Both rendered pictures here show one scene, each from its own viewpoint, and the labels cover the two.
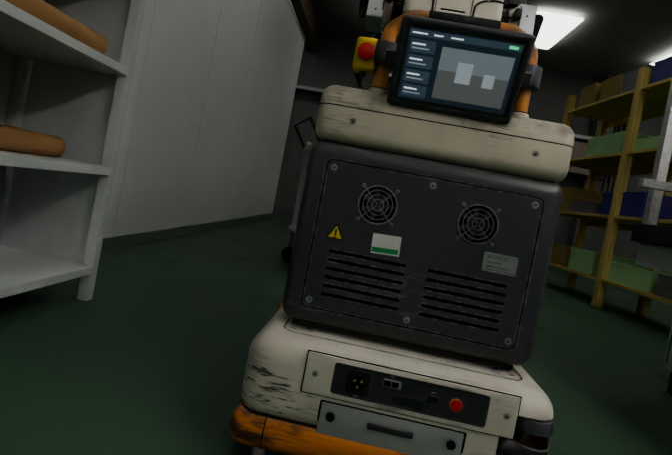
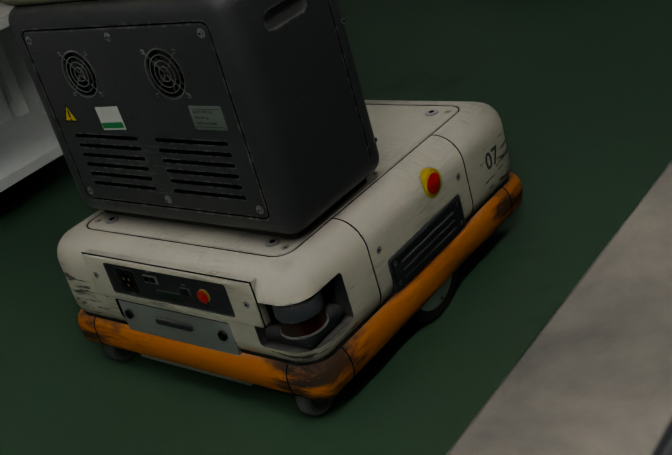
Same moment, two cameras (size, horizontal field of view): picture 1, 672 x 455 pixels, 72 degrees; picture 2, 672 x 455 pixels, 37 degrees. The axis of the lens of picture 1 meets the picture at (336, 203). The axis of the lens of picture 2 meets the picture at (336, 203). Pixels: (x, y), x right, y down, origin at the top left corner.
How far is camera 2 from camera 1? 1.44 m
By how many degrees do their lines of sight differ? 45
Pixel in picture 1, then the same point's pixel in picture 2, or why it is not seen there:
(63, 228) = not seen: hidden behind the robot
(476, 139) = not seen: outside the picture
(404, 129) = not seen: outside the picture
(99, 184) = not seen: hidden behind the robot
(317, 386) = (104, 286)
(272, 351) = (63, 256)
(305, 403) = (107, 303)
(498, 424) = (244, 313)
